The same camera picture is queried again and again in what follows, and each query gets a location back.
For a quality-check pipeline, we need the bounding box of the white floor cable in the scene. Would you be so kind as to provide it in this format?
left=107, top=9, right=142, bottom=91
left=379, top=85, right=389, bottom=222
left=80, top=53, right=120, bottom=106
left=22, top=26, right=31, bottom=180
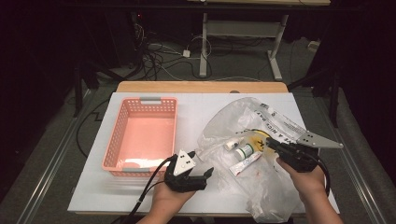
left=162, top=66, right=264, bottom=82

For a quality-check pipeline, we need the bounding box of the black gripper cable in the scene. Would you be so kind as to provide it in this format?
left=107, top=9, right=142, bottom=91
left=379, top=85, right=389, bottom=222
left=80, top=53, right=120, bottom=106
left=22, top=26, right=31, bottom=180
left=120, top=155, right=176, bottom=224
left=316, top=157, right=332, bottom=197

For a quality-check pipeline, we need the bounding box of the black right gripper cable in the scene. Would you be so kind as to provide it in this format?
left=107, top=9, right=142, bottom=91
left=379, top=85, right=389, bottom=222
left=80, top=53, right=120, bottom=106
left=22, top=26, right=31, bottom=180
left=316, top=157, right=332, bottom=197

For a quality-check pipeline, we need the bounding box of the small white bottle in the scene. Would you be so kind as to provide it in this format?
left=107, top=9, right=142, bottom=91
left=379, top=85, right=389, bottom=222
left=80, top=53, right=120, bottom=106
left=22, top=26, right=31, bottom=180
left=223, top=138, right=244, bottom=152

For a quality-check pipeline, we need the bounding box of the aluminium floor rail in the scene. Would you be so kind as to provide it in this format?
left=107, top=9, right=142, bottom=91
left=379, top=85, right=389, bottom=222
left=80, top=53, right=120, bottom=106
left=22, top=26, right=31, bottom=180
left=311, top=92, right=390, bottom=224
left=17, top=88, right=94, bottom=224

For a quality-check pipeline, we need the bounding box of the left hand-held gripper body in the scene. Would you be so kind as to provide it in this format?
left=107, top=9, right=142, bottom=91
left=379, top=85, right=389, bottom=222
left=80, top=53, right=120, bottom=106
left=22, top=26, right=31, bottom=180
left=163, top=149, right=209, bottom=193

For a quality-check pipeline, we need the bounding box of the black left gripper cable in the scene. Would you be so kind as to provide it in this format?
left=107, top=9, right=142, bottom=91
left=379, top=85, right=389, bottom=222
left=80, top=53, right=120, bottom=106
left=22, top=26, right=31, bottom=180
left=120, top=155, right=176, bottom=224

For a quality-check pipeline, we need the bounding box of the person's left hand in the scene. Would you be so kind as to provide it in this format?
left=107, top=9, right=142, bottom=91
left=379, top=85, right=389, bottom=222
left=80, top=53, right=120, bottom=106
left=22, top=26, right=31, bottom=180
left=151, top=181, right=197, bottom=216

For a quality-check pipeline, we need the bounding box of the tangle of black floor cables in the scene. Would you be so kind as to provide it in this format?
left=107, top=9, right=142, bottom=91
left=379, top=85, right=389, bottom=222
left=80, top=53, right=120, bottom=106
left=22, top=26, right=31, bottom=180
left=130, top=12, right=213, bottom=82

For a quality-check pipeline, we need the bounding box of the black floor cable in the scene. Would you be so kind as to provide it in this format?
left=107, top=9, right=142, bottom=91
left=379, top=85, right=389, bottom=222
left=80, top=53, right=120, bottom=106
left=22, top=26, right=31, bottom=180
left=75, top=98, right=110, bottom=159

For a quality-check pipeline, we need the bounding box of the white bottle green label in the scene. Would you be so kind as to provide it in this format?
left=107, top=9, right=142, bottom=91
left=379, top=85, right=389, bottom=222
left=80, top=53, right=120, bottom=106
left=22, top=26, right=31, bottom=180
left=233, top=143, right=256, bottom=161

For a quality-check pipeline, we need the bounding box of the person's right hand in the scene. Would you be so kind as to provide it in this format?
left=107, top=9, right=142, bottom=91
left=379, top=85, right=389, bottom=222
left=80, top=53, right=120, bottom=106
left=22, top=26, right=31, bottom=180
left=275, top=157, right=326, bottom=198

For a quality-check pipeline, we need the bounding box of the white table mat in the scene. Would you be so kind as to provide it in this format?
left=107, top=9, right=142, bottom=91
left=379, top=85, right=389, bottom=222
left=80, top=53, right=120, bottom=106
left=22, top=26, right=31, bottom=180
left=67, top=91, right=340, bottom=216

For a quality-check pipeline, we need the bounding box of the wooden table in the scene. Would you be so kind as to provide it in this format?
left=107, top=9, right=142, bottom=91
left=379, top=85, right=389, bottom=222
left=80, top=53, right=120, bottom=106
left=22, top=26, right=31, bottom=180
left=116, top=81, right=289, bottom=93

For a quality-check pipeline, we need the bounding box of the white foil sachet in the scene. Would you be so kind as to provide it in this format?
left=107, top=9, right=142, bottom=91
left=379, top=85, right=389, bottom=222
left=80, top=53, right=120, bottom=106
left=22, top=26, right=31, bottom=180
left=122, top=158, right=166, bottom=169

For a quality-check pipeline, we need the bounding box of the black stand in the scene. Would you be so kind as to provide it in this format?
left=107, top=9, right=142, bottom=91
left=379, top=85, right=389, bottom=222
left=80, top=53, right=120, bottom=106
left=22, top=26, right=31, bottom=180
left=74, top=62, right=101, bottom=119
left=288, top=66, right=340, bottom=129

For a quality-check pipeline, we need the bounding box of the white ointment tube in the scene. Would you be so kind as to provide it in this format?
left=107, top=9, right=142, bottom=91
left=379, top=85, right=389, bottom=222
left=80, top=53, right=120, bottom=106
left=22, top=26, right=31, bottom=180
left=229, top=151, right=263, bottom=176

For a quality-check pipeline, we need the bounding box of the white metal frame desk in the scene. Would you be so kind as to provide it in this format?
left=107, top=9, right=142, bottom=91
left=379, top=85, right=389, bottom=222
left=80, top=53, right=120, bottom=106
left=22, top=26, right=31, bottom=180
left=186, top=0, right=332, bottom=82

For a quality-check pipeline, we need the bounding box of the pink perforated plastic basket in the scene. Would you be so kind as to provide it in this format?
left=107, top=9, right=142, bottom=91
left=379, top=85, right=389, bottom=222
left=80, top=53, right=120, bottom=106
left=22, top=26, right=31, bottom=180
left=102, top=96, right=179, bottom=177

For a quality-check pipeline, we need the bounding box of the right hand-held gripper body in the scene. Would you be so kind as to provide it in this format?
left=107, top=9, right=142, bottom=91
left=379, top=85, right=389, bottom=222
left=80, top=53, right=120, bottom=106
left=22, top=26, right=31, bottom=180
left=276, top=131, right=345, bottom=173

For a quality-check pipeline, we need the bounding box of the clear smiley plastic bag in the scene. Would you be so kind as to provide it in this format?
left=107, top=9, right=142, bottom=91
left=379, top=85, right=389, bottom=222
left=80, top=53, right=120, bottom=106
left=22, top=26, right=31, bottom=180
left=195, top=96, right=307, bottom=223

